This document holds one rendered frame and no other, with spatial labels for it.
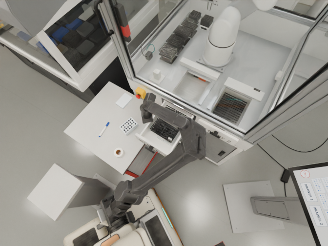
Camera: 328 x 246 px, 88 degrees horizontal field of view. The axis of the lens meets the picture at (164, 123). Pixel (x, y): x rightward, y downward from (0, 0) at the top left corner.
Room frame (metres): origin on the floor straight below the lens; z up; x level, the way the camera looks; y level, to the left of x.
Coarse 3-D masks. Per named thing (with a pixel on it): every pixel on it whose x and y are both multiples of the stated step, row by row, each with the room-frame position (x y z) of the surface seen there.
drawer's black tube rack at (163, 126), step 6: (168, 108) 0.58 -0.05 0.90; (180, 114) 0.53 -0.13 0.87; (156, 120) 0.50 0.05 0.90; (162, 120) 0.51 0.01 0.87; (156, 126) 0.45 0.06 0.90; (162, 126) 0.46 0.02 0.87; (168, 126) 0.44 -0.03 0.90; (162, 132) 0.40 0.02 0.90; (168, 132) 0.41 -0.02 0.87; (174, 132) 0.39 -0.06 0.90
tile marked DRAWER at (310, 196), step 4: (304, 184) -0.04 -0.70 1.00; (308, 184) -0.04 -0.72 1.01; (304, 188) -0.06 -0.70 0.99; (308, 188) -0.06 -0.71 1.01; (312, 188) -0.06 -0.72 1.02; (304, 192) -0.08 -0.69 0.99; (308, 192) -0.08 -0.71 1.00; (312, 192) -0.08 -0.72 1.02; (308, 196) -0.10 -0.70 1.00; (312, 196) -0.10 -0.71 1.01; (308, 200) -0.12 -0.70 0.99; (312, 200) -0.12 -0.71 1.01; (316, 200) -0.12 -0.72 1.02
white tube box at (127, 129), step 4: (128, 120) 0.58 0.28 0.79; (132, 120) 0.58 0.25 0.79; (124, 124) 0.55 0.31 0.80; (128, 124) 0.54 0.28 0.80; (136, 124) 0.53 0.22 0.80; (120, 128) 0.52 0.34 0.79; (124, 128) 0.51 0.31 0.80; (128, 128) 0.51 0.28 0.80; (132, 128) 0.51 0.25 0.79; (124, 132) 0.48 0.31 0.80; (128, 132) 0.48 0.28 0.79
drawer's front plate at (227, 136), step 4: (200, 120) 0.44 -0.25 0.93; (204, 124) 0.41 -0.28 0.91; (208, 124) 0.40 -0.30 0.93; (208, 128) 0.39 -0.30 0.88; (212, 128) 0.38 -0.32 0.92; (216, 128) 0.37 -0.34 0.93; (208, 132) 0.38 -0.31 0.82; (220, 132) 0.34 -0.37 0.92; (224, 132) 0.33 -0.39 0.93; (224, 136) 0.32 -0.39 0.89; (228, 136) 0.30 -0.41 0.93; (232, 136) 0.30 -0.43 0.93; (224, 140) 0.30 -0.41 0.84; (232, 140) 0.28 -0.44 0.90; (236, 140) 0.27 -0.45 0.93; (232, 144) 0.26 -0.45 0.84
